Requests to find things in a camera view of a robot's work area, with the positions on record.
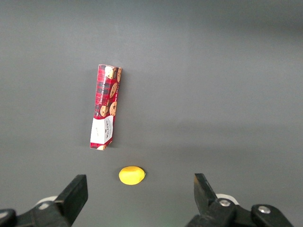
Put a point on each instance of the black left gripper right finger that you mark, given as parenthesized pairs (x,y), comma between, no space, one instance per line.
(206,201)

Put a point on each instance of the red tartan cookie box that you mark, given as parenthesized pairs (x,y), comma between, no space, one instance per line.
(105,106)

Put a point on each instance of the yellow lemon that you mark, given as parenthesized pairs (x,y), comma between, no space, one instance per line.
(131,175)

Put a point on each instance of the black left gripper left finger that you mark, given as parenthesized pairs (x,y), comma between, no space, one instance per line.
(71,196)

